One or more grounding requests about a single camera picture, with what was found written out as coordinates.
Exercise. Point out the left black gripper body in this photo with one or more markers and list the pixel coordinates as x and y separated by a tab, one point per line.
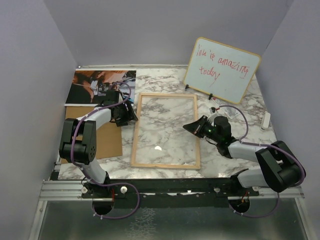
120	109

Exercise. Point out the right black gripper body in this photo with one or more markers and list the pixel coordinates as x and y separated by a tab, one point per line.
209	131

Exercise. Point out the printed photo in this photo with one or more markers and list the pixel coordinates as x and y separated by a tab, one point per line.
91	87

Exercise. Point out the wooden picture frame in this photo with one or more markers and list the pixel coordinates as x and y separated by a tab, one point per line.
135	140

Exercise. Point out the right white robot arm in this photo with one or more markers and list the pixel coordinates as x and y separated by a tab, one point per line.
278	167

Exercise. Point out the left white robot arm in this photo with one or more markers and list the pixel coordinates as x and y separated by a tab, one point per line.
78	143

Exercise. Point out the brown cardboard backing board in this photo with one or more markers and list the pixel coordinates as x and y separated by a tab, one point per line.
108	135

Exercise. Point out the white whiteboard eraser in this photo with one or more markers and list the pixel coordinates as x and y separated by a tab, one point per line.
265	123

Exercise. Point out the yellow-rimmed whiteboard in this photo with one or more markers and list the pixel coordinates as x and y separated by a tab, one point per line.
220	70

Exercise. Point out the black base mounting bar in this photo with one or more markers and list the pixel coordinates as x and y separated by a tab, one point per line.
168	192

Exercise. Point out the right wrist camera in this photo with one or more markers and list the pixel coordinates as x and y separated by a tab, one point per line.
213	114

